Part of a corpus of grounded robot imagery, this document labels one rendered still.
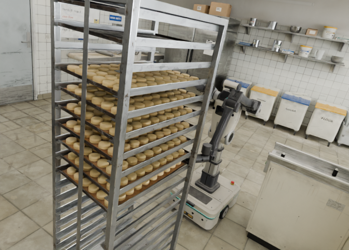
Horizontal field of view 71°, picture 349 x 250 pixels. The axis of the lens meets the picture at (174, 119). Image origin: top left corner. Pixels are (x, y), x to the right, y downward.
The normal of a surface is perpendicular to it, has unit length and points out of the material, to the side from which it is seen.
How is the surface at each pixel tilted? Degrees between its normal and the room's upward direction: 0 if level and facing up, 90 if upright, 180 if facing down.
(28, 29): 90
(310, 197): 90
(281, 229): 90
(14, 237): 0
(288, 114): 92
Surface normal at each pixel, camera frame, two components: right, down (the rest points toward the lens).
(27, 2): 0.85, 0.32
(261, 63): -0.50, 0.24
